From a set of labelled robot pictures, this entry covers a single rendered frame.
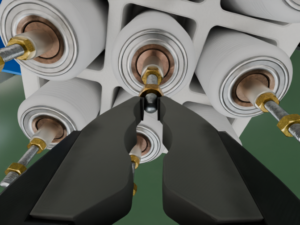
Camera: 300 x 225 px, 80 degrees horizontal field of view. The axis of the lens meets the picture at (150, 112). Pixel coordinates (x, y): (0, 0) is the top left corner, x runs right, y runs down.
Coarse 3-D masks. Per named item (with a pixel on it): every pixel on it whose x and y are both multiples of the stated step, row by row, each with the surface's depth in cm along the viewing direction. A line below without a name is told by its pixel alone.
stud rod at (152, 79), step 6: (150, 78) 16; (156, 78) 16; (150, 96) 13; (156, 96) 13; (144, 102) 13; (150, 102) 12; (156, 102) 12; (144, 108) 12; (150, 108) 12; (156, 108) 12
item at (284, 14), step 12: (228, 0) 25; (240, 0) 21; (252, 0) 19; (264, 0) 17; (276, 0) 16; (240, 12) 26; (252, 12) 22; (264, 12) 19; (276, 12) 17; (288, 12) 17
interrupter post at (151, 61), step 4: (152, 56) 19; (144, 60) 19; (148, 60) 18; (152, 60) 18; (156, 60) 18; (160, 60) 19; (144, 64) 18; (148, 64) 17; (152, 64) 17; (156, 64) 17; (160, 64) 18; (144, 68) 17; (160, 68) 17; (160, 72) 17
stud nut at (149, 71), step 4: (148, 68) 16; (152, 68) 17; (156, 68) 17; (144, 72) 17; (148, 72) 16; (152, 72) 16; (156, 72) 16; (144, 76) 16; (160, 76) 16; (144, 80) 17; (160, 80) 17
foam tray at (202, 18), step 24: (120, 0) 23; (144, 0) 23; (168, 0) 23; (192, 0) 29; (216, 0) 22; (120, 24) 24; (192, 24) 27; (216, 24) 24; (240, 24) 24; (264, 24) 24; (288, 24) 24; (288, 48) 25; (24, 72) 28; (96, 72) 28; (192, 96) 30; (240, 120) 32
